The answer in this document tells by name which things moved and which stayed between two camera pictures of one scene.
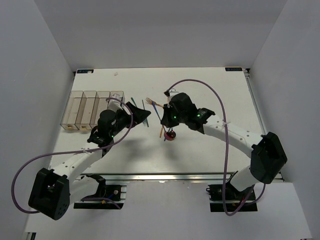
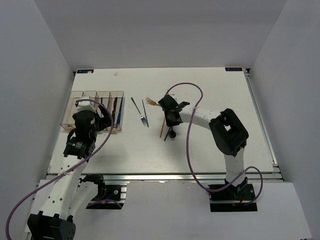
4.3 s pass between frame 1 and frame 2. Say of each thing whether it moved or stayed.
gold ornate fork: stayed
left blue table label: stayed
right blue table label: stayed
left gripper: moved
